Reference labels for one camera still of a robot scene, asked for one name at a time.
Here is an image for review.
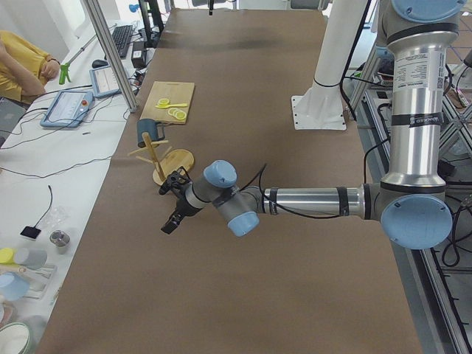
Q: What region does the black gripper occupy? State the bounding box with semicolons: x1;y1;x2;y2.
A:
161;184;203;234

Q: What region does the blue cup with green inside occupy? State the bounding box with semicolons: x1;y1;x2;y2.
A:
136;119;165;148

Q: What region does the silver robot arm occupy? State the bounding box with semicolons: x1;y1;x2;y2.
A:
159;1;465;249

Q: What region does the wooden cup storage rack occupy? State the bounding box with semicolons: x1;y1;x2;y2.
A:
128;132;195;186

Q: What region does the small metal cup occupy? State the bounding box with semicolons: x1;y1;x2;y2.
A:
49;230;70;254

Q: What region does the yellow cup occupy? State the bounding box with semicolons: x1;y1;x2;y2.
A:
0;248;16;265

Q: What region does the pale blue cup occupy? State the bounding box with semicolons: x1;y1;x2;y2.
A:
0;272;30;301

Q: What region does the black keyboard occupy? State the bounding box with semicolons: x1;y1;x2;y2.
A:
111;25;133;58

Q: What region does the wooden cutting board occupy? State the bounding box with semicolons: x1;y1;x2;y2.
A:
140;81;195;125

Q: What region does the lemon slice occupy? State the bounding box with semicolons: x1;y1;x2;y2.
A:
174;111;187;120

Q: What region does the yellow plastic knife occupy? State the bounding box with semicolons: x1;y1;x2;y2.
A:
155;103;188;109

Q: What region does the black computer mouse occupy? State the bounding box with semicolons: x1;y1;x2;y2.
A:
91;59;108;69

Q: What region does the teach pendant far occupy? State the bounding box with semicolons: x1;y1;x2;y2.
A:
89;66;121;98

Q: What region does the teach pendant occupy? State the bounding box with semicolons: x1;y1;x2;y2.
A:
40;90;94;129
89;66;121;98

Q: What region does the small black square pad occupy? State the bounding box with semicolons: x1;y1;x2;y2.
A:
20;226;41;240

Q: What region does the teach pendant near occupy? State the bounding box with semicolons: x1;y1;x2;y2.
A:
40;90;94;129

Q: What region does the light green bowl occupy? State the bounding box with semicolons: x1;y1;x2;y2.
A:
1;322;32;354

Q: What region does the person in yellow shirt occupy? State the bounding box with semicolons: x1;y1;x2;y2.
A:
1;30;60;105

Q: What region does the aluminium frame post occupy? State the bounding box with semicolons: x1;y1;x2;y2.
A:
83;0;138;113

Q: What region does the black camera cable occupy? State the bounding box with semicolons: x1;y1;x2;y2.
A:
235;0;392;220

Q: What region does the white column with base plate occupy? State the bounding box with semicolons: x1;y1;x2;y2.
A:
291;0;370;131

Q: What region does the green handled tool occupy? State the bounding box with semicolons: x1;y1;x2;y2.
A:
58;35;97;85

